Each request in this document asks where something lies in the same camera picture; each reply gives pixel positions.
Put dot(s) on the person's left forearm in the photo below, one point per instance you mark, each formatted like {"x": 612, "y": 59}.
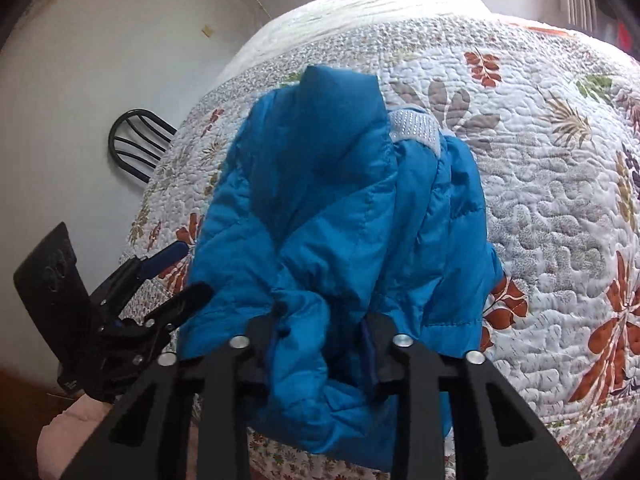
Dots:
{"x": 65, "y": 435}

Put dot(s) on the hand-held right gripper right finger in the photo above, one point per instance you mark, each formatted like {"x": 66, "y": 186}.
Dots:
{"x": 387, "y": 355}

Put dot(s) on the yellowed wall outlet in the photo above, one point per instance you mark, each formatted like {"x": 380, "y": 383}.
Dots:
{"x": 207, "y": 31}

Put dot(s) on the floral quilted bedspread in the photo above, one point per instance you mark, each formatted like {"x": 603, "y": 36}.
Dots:
{"x": 550, "y": 185}

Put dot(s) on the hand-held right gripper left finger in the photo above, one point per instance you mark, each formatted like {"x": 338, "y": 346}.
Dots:
{"x": 260, "y": 340}

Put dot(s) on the blue puffer jacket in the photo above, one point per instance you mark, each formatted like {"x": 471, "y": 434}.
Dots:
{"x": 325, "y": 210}

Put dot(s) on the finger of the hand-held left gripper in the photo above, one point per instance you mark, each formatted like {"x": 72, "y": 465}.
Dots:
{"x": 190, "y": 297}
{"x": 162, "y": 260}

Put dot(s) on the red object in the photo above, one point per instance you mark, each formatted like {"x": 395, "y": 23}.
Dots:
{"x": 624, "y": 37}

